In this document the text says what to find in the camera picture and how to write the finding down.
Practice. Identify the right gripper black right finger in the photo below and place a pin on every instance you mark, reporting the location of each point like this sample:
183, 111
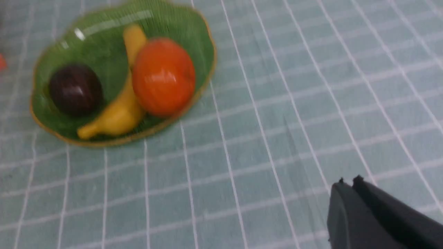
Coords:
404, 224

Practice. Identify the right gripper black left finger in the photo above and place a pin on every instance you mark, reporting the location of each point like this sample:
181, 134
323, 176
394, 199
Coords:
351, 223

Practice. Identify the orange toy persimmon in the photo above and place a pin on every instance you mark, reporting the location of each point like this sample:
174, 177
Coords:
163, 77

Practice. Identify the yellow toy banana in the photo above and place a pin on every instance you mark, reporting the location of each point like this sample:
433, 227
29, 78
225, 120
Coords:
124, 113

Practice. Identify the dark purple toy mangosteen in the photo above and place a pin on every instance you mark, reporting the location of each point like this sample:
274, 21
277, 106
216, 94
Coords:
76, 90

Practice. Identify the green checkered tablecloth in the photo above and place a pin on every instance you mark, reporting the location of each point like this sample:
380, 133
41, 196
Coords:
305, 92

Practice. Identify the green leaf-shaped glass plate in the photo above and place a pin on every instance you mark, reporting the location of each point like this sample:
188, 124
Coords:
96, 39

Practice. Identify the orange foam cube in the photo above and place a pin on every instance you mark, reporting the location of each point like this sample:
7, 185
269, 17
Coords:
3, 63

